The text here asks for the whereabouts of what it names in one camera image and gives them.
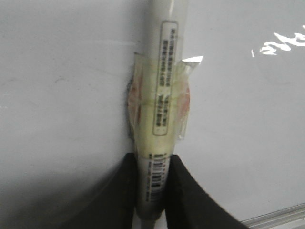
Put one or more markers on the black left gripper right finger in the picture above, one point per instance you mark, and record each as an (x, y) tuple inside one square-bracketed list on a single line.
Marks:
[(188, 206)]

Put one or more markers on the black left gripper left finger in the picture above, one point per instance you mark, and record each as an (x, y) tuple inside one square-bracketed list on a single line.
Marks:
[(113, 208)]

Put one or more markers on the white whiteboard marker with tape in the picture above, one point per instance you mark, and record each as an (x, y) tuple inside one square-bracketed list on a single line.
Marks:
[(158, 102)]

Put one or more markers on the white whiteboard with metal frame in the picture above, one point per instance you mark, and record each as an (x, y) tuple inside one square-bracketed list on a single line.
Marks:
[(65, 66)]

